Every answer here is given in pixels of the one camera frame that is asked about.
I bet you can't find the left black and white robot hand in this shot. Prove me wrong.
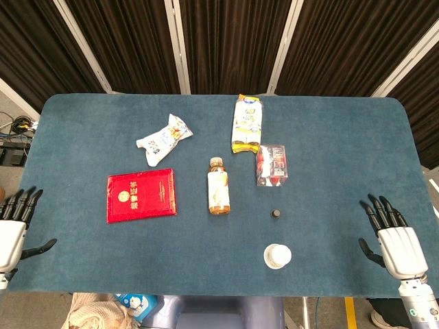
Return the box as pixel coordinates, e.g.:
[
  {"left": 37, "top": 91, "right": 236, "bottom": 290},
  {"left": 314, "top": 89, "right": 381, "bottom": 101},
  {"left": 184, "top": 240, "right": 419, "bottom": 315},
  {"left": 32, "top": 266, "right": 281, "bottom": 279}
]
[{"left": 0, "top": 186, "right": 58, "bottom": 275}]

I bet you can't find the black floor box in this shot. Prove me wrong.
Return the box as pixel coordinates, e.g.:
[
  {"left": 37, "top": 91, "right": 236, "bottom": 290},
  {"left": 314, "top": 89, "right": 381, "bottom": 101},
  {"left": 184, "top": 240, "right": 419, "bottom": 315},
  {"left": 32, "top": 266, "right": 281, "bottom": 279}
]
[{"left": 0, "top": 142, "right": 31, "bottom": 167}]

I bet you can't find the white paper cup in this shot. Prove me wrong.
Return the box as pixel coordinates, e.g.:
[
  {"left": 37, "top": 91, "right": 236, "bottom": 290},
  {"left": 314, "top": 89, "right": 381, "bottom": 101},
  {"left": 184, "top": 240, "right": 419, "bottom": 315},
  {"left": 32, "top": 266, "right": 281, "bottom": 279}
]
[{"left": 263, "top": 243, "right": 293, "bottom": 271}]

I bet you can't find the yellow and white snack package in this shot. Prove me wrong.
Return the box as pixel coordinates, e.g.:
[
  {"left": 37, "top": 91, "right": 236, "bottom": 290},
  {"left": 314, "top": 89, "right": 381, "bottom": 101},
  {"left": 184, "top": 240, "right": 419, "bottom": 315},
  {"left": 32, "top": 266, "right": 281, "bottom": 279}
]
[{"left": 230, "top": 93, "right": 263, "bottom": 154}]

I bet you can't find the white snack bag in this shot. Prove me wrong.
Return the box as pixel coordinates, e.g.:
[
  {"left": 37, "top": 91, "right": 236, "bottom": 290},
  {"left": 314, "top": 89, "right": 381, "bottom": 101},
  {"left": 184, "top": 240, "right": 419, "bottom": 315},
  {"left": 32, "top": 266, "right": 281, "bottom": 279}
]
[{"left": 135, "top": 113, "right": 194, "bottom": 168}]

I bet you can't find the black and yellow cable bundle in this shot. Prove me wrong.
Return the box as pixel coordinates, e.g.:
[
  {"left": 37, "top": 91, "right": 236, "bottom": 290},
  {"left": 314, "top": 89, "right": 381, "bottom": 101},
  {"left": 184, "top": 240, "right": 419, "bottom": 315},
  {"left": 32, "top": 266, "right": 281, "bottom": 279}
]
[{"left": 9, "top": 115, "right": 37, "bottom": 134}]

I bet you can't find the white table leg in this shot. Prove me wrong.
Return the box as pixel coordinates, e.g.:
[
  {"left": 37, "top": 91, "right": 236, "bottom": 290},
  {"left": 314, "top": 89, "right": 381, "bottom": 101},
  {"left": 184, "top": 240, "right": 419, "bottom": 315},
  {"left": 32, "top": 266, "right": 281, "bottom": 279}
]
[{"left": 300, "top": 297, "right": 311, "bottom": 329}]

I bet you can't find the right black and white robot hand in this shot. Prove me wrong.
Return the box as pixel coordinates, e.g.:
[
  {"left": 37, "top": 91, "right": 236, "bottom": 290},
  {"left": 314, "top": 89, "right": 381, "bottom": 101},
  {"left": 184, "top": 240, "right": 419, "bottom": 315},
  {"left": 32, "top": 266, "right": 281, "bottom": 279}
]
[{"left": 358, "top": 194, "right": 429, "bottom": 281}]

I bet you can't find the white frame post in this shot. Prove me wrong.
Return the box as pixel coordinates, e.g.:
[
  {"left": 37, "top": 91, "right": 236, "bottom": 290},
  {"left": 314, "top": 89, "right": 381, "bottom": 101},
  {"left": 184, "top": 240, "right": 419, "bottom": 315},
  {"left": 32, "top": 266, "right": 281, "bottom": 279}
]
[
  {"left": 163, "top": 0, "right": 191, "bottom": 95},
  {"left": 0, "top": 77, "right": 41, "bottom": 121},
  {"left": 53, "top": 0, "right": 119, "bottom": 95},
  {"left": 371, "top": 21, "right": 439, "bottom": 99},
  {"left": 266, "top": 0, "right": 305, "bottom": 96}
]

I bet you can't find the blue and white package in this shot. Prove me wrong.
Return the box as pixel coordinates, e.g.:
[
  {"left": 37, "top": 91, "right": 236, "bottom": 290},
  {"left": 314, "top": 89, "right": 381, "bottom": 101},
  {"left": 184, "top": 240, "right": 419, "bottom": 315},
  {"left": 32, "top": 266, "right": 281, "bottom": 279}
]
[{"left": 115, "top": 293, "right": 159, "bottom": 323}]

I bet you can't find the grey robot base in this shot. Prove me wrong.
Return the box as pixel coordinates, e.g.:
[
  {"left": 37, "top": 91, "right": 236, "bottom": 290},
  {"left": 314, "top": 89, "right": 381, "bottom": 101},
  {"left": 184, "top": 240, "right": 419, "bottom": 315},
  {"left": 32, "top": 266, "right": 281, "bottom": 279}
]
[{"left": 139, "top": 295, "right": 286, "bottom": 329}]

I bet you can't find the beige knit cloth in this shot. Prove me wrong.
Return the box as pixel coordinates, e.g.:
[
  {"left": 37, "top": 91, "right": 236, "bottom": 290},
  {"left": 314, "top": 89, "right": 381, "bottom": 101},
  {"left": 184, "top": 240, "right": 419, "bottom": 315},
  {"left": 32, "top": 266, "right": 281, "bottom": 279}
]
[{"left": 62, "top": 293, "right": 138, "bottom": 329}]

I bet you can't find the white shoe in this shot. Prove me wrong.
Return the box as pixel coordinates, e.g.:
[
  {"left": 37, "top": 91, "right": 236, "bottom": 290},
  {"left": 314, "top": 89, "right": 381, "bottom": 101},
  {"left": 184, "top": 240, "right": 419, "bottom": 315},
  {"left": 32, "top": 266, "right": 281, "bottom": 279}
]
[{"left": 370, "top": 310, "right": 392, "bottom": 328}]

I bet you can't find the red and black clear package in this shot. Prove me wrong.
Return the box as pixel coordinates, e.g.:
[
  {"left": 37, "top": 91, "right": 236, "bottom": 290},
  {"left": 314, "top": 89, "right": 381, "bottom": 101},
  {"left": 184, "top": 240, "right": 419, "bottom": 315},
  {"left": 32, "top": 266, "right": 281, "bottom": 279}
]
[{"left": 255, "top": 144, "right": 289, "bottom": 188}]

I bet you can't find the blue felt table cloth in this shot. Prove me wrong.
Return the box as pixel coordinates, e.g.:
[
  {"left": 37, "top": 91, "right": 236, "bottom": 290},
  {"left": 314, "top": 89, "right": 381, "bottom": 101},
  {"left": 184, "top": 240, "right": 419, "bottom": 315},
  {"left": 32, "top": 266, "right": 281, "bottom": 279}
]
[{"left": 6, "top": 94, "right": 439, "bottom": 298}]

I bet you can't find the red certificate book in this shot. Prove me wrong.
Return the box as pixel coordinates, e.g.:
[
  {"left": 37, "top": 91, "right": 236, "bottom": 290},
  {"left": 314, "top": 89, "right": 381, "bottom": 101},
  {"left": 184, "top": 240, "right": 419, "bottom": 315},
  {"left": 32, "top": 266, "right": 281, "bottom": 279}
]
[{"left": 106, "top": 168, "right": 178, "bottom": 224}]

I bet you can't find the dark brown curtain panel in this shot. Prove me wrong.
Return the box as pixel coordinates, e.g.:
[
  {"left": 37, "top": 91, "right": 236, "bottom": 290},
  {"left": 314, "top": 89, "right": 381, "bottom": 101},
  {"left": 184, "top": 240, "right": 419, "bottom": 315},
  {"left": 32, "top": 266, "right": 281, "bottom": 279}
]
[
  {"left": 388, "top": 51, "right": 439, "bottom": 169},
  {"left": 64, "top": 0, "right": 182, "bottom": 95},
  {"left": 179, "top": 0, "right": 293, "bottom": 95},
  {"left": 276, "top": 0, "right": 439, "bottom": 98},
  {"left": 0, "top": 0, "right": 106, "bottom": 114}
]

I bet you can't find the amber tea bottle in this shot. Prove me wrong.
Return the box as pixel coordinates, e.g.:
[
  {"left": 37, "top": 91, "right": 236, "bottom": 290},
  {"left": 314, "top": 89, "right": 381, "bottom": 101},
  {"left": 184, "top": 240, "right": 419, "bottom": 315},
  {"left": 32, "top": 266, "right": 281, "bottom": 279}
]
[{"left": 206, "top": 157, "right": 232, "bottom": 216}]

